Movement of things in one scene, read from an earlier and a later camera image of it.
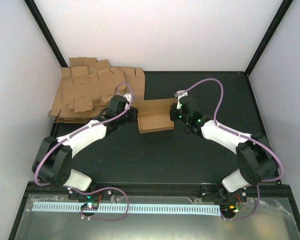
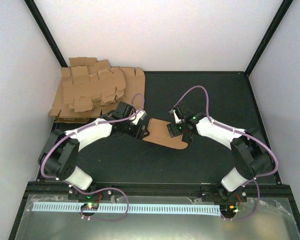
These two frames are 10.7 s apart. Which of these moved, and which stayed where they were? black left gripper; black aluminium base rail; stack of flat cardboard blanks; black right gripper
Moved: black right gripper; black left gripper
Stayed: black aluminium base rail; stack of flat cardboard blanks
